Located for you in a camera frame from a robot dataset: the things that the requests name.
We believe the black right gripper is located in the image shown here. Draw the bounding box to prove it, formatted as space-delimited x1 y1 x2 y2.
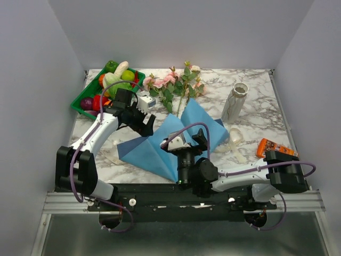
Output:
176 128 210 188

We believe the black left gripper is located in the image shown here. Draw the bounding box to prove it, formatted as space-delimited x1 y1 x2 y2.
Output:
125 102 155 137

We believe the light blue wrapping paper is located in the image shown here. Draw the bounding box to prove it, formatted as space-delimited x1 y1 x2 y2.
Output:
117 99 229 182

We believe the pink flower stem bunch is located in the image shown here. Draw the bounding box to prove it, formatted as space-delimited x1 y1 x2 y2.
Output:
143 66 183 113

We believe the cream gold-lettered ribbon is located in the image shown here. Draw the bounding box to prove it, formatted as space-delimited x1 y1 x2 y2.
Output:
100 128 246 165

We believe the dark blue wrapping paper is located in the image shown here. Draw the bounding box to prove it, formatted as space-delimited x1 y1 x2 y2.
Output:
117 114 229 172

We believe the pink rose stem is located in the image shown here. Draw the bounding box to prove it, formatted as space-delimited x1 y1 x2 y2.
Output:
185 76 206 99

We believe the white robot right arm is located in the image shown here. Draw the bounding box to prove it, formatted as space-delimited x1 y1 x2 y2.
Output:
160 128 308 209

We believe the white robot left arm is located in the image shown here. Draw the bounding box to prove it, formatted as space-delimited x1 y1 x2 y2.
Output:
55 89 156 211

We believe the white ceramic vase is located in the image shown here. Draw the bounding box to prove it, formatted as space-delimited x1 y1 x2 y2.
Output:
221 83 249 124

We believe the red chili pepper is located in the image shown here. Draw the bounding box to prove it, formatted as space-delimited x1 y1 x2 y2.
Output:
132 71 139 88

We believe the purple eggplant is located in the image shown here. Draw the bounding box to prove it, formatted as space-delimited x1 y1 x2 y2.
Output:
85 110 99 119

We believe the red bell pepper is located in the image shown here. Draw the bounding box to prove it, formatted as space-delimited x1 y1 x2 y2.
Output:
92 94 109 111

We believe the green lime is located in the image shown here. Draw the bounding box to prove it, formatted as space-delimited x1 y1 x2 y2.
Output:
121 70 135 82

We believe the green lettuce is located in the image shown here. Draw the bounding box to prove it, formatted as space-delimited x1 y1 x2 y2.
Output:
102 73 132 99

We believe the green plastic crate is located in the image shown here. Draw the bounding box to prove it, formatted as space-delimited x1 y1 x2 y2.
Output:
70 66 146 118

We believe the purple onion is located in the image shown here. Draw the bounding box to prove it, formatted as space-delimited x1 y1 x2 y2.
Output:
80 97 93 111

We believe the orange carrot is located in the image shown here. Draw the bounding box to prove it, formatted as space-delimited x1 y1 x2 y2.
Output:
98 74 105 87

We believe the white daikon radish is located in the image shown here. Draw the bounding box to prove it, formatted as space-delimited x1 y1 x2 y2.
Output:
114 61 129 77

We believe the green bell pepper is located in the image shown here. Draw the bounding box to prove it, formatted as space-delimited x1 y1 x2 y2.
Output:
104 60 118 73

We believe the orange snack box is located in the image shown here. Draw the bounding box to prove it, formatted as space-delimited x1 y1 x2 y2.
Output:
256 138 298 158

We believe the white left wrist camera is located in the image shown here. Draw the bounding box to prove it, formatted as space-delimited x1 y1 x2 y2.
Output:
137 93 156 114

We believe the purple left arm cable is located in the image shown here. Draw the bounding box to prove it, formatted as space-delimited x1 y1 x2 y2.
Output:
69 81 146 233

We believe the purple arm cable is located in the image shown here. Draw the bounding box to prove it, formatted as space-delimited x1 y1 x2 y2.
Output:
69 81 146 233
159 122 317 231

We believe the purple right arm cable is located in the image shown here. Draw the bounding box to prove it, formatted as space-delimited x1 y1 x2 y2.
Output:
159 122 317 231

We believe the aluminium frame profile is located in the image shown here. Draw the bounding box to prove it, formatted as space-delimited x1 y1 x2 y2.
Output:
43 190 326 214

